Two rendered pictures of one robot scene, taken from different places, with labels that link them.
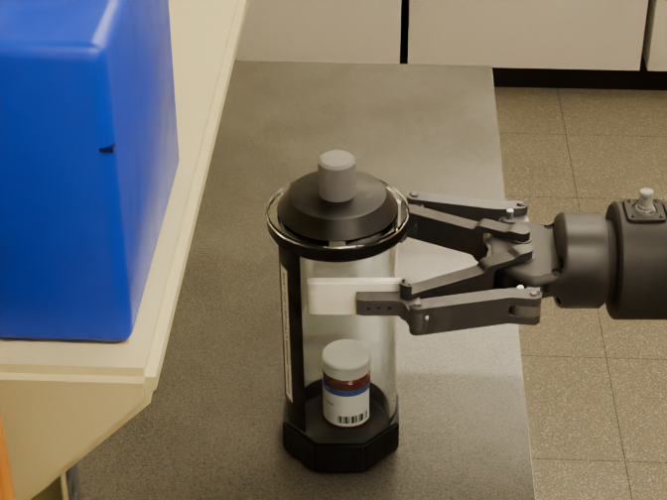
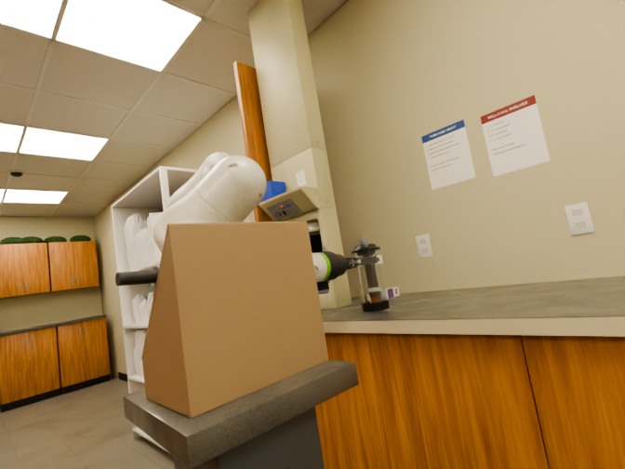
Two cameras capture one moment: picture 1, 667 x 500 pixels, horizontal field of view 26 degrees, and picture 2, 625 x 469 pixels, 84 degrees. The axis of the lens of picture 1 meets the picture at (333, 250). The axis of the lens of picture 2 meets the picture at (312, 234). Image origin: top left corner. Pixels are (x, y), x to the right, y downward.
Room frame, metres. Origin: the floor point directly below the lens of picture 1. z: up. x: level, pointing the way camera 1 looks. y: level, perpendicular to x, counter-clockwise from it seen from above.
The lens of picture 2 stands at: (1.65, -1.10, 1.12)
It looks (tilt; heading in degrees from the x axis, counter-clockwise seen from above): 6 degrees up; 131
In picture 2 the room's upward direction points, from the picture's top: 9 degrees counter-clockwise
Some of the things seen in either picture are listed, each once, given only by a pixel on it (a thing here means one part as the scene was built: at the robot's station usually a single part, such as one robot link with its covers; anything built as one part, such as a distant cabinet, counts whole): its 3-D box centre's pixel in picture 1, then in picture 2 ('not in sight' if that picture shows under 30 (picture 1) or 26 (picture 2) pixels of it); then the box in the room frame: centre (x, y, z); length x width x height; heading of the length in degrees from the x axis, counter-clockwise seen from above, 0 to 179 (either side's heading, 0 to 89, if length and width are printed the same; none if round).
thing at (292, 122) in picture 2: not in sight; (294, 80); (0.48, 0.28, 2.18); 0.32 x 0.25 x 0.93; 177
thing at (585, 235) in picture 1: (545, 260); (340, 264); (0.93, -0.16, 1.13); 0.09 x 0.08 x 0.07; 88
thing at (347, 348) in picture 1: (339, 320); (370, 277); (0.93, 0.00, 1.07); 0.11 x 0.11 x 0.21
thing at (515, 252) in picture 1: (466, 286); not in sight; (0.90, -0.10, 1.13); 0.11 x 0.01 x 0.04; 116
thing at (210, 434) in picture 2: not in sight; (238, 390); (1.06, -0.71, 0.92); 0.32 x 0.32 x 0.04; 84
